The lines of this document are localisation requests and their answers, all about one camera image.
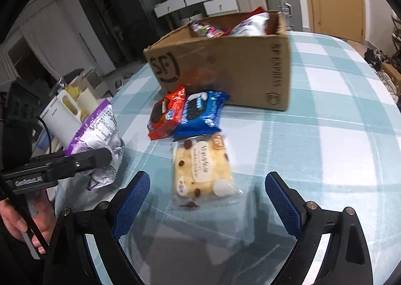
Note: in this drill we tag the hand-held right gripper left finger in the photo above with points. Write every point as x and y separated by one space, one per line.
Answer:
131 203

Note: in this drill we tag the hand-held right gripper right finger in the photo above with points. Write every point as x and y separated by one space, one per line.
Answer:
282 203

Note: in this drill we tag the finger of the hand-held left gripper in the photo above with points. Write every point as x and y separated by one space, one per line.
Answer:
87 159

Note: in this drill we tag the purple silver snack bag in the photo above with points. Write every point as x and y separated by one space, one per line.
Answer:
100 128

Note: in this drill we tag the clear raisin bread packet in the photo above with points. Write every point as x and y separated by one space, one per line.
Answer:
202 169

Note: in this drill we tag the red cookie packet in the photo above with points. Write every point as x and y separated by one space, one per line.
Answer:
166 112

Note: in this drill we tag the blue cookie packet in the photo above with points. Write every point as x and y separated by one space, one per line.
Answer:
200 112

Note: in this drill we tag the brown cardboard box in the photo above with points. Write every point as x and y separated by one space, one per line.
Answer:
238 68

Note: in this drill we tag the white red noodle snack bag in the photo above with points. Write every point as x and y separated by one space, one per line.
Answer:
250 26

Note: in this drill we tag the person's left hand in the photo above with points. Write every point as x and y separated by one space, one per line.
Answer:
14 219

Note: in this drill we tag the white appliance with yellow part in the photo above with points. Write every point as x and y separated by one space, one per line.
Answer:
59 118

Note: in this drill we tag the cream cup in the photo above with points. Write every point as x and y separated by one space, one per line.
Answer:
87 101

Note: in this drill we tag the white wardrobe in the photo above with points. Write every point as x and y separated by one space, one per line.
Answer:
62 43

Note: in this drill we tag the dark tall cabinet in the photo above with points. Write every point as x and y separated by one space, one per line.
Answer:
94 15

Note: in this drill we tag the grey refrigerator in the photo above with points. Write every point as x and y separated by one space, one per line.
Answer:
137 15

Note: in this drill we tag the small cardboard carton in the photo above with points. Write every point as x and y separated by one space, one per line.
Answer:
391 73

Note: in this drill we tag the pile of shoes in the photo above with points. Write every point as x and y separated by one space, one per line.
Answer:
376 59

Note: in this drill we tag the white drawer desk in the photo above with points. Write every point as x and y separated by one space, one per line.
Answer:
216 2

